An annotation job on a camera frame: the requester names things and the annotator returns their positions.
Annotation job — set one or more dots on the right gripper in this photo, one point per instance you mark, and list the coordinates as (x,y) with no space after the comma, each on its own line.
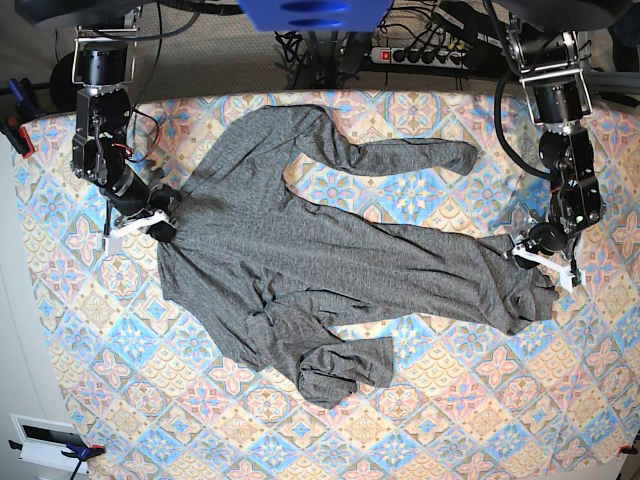
(128,214)

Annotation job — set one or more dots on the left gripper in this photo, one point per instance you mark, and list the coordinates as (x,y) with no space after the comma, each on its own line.
(549,245)

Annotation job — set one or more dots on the grey t-shirt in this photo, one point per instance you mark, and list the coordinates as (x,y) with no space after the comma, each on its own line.
(269,274)

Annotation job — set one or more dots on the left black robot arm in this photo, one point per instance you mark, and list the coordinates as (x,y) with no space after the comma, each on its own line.
(549,70)

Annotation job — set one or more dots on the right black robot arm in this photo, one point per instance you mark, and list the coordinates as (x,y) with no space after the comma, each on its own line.
(101,154)

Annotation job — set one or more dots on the black round stool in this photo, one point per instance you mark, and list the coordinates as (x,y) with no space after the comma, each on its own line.
(63,91)

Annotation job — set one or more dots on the red blue table clamp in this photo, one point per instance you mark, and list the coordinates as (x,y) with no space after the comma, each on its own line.
(27,108)

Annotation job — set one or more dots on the patterned colourful tablecloth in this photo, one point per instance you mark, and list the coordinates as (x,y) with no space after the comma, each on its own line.
(140,377)

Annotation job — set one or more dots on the black power strip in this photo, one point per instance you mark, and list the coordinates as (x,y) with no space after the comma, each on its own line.
(420,57)

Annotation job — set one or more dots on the orange blue corner clamp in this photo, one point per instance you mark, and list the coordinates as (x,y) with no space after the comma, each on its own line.
(80,455)

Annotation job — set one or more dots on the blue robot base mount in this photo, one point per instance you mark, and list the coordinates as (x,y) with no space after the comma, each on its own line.
(315,15)

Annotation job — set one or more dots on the white wall outlet box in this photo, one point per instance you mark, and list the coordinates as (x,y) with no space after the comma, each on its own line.
(43,442)

